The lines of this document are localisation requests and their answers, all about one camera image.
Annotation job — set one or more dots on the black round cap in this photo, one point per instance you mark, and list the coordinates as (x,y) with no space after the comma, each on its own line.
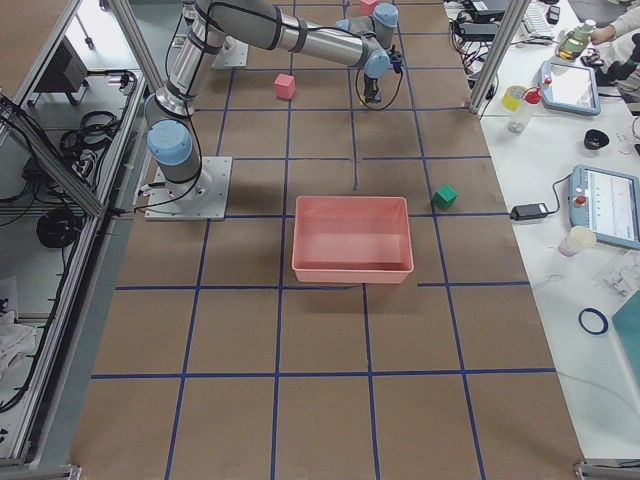
(595,139)

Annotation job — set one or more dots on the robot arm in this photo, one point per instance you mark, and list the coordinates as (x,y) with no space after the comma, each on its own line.
(265,80)

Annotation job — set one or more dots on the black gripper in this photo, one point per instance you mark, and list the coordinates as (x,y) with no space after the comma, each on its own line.
(371,82)

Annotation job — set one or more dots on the pink cube centre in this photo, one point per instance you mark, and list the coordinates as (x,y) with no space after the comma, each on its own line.
(284,86)

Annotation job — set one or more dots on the teach pendant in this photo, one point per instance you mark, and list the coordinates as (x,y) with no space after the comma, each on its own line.
(607,203)
(569,88)

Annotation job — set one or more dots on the yellow tape roll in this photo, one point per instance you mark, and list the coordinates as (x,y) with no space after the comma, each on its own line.
(513,97)

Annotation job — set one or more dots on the teach pendant near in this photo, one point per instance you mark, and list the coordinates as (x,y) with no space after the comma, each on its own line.
(607,203)

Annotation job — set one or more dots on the yellow liquid bottle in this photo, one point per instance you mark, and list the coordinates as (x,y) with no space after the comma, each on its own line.
(575,41)

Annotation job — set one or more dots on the pink cube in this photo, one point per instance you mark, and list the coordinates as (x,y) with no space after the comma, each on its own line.
(367,7)
(284,86)

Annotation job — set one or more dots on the black power adapter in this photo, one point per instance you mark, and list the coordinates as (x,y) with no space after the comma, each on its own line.
(532,211)

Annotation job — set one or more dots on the pink plastic bin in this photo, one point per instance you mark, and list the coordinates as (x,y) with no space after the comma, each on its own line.
(352,239)

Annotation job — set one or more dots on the teach pendant far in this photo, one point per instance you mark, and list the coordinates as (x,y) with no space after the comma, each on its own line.
(569,88)

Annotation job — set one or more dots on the green cube near bin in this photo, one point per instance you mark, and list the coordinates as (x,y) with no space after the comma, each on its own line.
(444,197)

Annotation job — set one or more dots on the clear plastic bottle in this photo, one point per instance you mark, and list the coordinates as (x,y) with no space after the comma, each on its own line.
(528,105)

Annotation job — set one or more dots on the translucent cup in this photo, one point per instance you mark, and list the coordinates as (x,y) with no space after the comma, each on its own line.
(578,239)

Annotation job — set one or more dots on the aluminium frame post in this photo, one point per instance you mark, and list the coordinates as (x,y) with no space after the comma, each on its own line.
(507,29)

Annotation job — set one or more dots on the pink cube far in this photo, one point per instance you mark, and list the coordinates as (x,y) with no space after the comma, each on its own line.
(367,7)

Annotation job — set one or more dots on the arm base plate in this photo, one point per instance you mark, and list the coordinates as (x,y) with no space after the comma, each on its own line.
(207,200)

